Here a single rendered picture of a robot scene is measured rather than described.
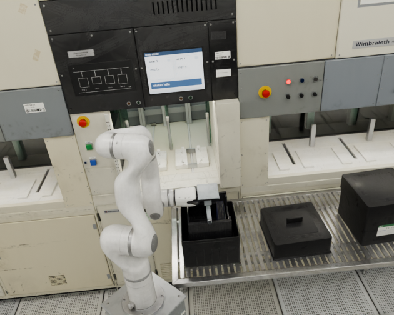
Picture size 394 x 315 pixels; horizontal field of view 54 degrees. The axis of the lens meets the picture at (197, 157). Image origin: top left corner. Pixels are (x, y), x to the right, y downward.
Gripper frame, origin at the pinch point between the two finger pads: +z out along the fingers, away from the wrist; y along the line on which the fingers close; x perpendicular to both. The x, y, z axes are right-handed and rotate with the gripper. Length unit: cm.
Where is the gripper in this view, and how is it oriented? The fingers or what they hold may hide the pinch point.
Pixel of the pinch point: (206, 194)
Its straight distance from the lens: 183.8
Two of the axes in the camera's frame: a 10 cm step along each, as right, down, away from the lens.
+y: 0.5, 5.1, -8.6
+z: 10.0, -0.9, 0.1
